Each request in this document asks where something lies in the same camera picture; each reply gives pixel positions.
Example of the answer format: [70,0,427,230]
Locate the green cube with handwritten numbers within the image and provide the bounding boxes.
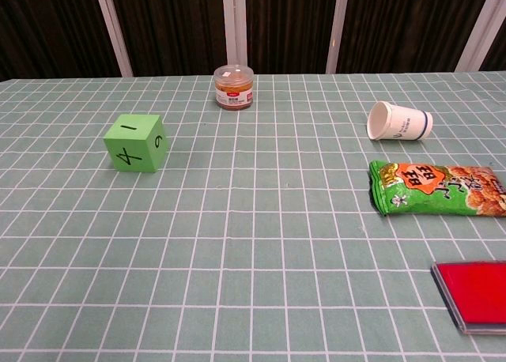
[102,114,169,175]

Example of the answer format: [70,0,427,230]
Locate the green white grid tablecloth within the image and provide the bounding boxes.
[0,72,506,362]

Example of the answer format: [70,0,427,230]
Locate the red flat box grey rim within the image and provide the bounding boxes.
[429,260,506,335]

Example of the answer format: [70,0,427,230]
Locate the white paper cup blue stripe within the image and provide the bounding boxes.
[366,100,434,142]

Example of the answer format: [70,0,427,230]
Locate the clear plastic jar brown contents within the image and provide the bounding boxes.
[213,64,255,111]

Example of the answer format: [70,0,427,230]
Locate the white partition frame post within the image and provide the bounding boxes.
[454,0,506,73]
[221,0,249,69]
[325,0,352,74]
[93,0,134,77]

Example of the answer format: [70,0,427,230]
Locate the green orange snack bag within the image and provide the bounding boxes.
[368,160,506,220]

